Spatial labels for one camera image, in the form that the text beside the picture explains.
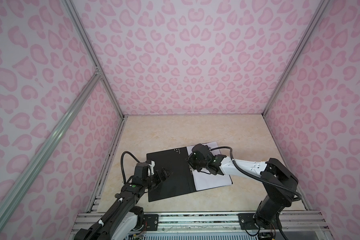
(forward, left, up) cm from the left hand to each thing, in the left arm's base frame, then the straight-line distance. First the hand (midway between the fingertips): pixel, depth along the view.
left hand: (168, 174), depth 83 cm
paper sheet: (-3, -19, -3) cm, 20 cm away
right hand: (+7, -9, +4) cm, 12 cm away
